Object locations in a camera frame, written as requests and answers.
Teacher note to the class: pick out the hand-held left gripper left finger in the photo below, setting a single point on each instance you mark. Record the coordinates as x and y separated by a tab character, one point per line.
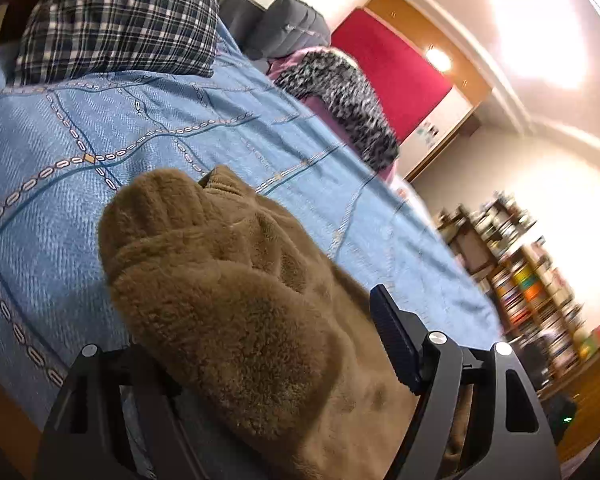
130	365

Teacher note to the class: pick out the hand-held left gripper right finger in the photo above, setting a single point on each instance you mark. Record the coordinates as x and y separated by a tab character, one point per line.
395	340

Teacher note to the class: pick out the brown fleece pants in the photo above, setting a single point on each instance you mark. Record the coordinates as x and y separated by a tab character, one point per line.
260	310

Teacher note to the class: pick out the wooden desk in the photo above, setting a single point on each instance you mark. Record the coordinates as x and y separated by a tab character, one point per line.
472	255

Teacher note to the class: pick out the wooden bookshelf with books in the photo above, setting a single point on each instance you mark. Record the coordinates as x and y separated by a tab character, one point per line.
525	285

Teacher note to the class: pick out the white bed sheet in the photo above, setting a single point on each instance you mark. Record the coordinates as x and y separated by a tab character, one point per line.
415	200

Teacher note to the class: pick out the desktop shelf organizer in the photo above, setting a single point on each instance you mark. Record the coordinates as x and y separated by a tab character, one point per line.
500	225

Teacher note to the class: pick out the leopard print cloth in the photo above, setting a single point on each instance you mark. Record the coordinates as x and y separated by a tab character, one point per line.
350	105

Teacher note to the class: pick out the blue patterned blanket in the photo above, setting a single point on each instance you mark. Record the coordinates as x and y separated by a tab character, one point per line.
130	110

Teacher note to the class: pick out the red and white wardrobe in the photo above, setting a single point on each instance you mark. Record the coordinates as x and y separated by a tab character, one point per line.
470	82

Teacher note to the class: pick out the grey tufted sofa cushions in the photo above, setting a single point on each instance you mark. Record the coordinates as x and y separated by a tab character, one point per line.
290	25

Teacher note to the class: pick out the ceiling light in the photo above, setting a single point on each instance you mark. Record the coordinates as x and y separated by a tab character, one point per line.
540	30

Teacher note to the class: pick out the dark plaid pillow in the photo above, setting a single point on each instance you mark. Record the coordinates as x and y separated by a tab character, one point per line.
120	15

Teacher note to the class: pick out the wooden bed frame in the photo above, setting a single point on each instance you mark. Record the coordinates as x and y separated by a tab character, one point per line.
5	420

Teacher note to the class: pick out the wall stickers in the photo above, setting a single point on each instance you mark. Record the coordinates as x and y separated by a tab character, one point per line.
427	132

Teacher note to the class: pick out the red padded wall panel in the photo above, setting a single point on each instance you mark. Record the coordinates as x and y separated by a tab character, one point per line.
395	70

